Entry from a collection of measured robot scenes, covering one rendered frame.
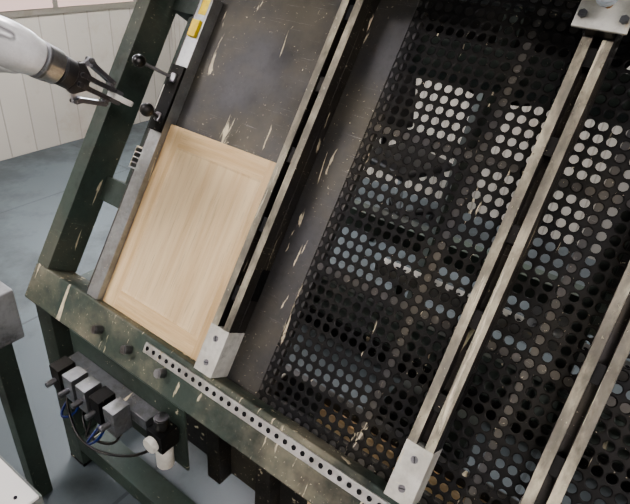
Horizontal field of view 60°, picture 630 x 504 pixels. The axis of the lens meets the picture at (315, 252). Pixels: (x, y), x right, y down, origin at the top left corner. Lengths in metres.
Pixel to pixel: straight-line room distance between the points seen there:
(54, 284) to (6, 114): 3.41
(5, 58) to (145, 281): 0.66
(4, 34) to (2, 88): 3.71
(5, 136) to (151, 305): 3.73
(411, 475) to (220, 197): 0.85
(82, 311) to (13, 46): 0.77
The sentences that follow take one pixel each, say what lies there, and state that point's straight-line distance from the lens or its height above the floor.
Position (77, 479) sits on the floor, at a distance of 2.48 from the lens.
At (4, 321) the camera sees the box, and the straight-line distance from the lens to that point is 1.87.
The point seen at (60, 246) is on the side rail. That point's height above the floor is 0.97.
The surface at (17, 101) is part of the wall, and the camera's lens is 5.22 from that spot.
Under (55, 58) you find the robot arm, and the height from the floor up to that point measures 1.59.
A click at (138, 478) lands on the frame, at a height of 0.18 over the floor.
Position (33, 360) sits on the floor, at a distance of 3.01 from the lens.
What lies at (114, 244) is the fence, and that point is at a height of 1.05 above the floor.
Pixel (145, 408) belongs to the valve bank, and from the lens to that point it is 1.63.
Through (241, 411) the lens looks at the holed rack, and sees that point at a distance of 1.40.
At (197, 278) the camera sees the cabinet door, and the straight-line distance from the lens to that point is 1.54.
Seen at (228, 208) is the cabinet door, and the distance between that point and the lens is 1.51.
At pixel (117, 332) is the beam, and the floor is 0.87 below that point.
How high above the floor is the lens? 1.93
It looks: 32 degrees down
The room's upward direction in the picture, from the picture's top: 5 degrees clockwise
